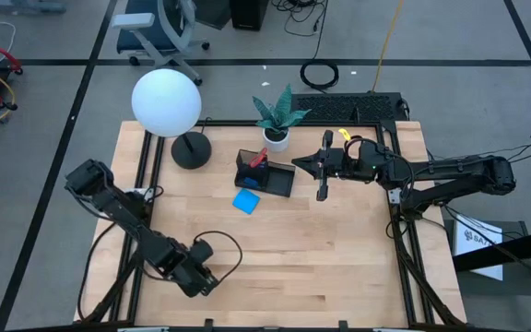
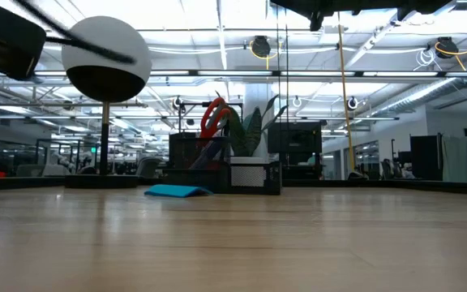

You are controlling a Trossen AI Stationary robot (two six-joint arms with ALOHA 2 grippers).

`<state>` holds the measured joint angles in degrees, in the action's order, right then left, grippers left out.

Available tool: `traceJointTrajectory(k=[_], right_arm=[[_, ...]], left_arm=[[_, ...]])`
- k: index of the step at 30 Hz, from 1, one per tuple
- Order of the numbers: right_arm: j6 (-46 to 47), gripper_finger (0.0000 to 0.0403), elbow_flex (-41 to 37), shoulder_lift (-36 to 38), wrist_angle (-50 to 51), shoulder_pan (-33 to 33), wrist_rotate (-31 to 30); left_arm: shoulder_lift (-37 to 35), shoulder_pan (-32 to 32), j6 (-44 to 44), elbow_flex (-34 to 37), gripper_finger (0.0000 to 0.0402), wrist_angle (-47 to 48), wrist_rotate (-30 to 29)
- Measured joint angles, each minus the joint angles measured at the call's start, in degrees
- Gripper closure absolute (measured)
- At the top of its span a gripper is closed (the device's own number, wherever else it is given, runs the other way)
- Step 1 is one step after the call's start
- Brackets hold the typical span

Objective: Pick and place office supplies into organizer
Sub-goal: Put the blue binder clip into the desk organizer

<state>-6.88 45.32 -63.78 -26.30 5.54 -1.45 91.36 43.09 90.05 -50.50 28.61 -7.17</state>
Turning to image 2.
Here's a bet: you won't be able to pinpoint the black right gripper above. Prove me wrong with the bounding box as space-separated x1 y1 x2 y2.
269 0 396 32

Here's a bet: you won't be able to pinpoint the ceiling cable reel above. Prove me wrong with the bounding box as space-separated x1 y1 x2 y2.
435 35 461 60
250 35 273 60

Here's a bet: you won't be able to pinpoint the potted snake plant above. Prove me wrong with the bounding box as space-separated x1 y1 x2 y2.
216 91 289 188

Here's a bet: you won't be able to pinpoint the black mesh desk organizer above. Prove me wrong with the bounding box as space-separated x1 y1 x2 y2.
162 131 283 195

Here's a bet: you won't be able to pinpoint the grey office chair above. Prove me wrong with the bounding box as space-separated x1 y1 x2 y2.
135 157 162 179

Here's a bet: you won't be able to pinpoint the blue sticky note pad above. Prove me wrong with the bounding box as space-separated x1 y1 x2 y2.
143 184 214 200

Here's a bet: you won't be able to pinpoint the red-handled scissors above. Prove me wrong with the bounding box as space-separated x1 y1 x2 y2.
199 96 233 143

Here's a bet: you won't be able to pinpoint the white globe lamp black base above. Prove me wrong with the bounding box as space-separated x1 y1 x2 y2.
61 15 153 190

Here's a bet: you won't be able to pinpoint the black aluminium table frame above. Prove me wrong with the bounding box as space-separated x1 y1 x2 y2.
0 174 467 196

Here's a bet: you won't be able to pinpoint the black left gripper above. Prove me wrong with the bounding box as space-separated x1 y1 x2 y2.
0 0 47 81

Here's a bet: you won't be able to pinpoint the black hanging cable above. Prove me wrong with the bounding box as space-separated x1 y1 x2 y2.
284 7 290 122
275 6 281 122

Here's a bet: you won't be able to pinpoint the yellow hanging cable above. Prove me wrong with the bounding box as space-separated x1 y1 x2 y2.
336 11 357 176

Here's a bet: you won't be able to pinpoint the black cabinet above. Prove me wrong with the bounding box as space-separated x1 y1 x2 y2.
268 121 323 179

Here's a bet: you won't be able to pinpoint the black panel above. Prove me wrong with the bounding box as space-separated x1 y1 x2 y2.
409 135 444 182

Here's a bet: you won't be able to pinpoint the grey marker purple cap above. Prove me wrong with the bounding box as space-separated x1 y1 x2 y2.
199 140 229 170

